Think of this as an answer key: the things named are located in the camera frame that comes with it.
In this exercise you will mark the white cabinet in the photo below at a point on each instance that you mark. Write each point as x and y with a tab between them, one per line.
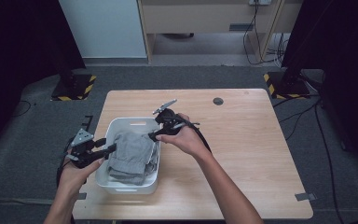
105	28

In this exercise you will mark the black stand base striped edge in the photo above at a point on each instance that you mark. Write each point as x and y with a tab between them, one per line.
287	88
74	88

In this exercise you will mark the white power strip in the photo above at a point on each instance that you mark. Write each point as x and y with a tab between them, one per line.
259	2

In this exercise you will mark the person's left hand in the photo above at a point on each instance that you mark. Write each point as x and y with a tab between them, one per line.
71	177

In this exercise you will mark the white plastic basket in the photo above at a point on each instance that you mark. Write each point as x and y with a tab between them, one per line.
127	188

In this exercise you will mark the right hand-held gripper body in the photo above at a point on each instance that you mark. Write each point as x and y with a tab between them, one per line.
167	123

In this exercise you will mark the black curtain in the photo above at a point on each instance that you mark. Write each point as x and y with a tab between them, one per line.
18	46
338	46

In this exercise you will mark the grey pants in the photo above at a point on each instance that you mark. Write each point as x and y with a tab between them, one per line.
130	155

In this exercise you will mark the grey tape strip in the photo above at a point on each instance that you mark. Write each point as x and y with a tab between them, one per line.
83	196
305	196

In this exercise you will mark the grey round table grommet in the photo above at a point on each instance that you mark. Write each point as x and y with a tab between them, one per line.
218	101

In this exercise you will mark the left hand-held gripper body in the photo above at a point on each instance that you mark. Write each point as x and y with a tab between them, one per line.
82	152

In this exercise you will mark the person's right hand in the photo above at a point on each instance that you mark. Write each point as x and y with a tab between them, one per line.
186	140

